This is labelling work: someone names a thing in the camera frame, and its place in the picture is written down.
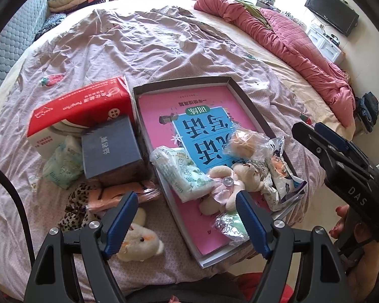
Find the olive green cloth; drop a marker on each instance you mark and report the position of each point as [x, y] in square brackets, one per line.
[255, 12]

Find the black flat screen monitor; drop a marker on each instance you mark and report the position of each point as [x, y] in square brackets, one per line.
[331, 9]

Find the dark grey box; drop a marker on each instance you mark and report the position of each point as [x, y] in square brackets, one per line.
[110, 145]

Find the cream teddy bear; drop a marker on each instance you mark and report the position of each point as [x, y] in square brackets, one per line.
[240, 172]

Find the leopard print cloth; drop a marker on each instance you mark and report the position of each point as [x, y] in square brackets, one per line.
[75, 202]

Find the cream and orange hamster plush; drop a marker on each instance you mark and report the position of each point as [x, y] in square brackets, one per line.
[142, 236]

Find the white cabinet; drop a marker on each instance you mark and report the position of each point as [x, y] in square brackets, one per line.
[325, 44]

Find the lilac printed blanket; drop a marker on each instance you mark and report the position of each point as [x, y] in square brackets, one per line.
[145, 38]

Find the silver green foil packet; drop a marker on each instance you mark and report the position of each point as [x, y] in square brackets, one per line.
[227, 227]

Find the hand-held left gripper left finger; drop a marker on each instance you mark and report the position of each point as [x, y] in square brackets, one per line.
[121, 224]

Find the person's right hand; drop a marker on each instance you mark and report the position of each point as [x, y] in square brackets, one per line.
[340, 224]

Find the grey shallow cardboard tray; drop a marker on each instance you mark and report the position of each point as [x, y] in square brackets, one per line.
[183, 83]

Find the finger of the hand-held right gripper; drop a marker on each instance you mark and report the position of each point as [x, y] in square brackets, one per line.
[333, 139]
[312, 142]

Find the red garment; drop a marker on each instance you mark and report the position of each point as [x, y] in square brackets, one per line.
[265, 287]

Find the pink book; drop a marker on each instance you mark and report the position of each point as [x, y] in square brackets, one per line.
[164, 116]

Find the bread bun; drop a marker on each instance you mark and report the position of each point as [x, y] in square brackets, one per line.
[244, 143]

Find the pink quilt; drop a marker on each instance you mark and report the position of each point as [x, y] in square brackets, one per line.
[290, 44]

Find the orange rolled cloth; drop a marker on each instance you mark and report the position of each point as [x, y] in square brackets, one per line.
[113, 195]

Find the dark blue patterned cloth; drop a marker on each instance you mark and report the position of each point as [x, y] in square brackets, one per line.
[50, 25]

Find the red tissue box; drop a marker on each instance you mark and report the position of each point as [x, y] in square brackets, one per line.
[79, 101]

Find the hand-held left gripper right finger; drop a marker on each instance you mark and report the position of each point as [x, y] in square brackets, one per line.
[252, 224]

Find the dark blue bag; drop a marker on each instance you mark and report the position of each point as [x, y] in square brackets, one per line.
[368, 110]

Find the green printed tissue packet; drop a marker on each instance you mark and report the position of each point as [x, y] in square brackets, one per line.
[61, 164]
[180, 173]

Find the white cartoon snack packet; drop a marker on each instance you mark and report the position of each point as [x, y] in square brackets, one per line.
[281, 170]

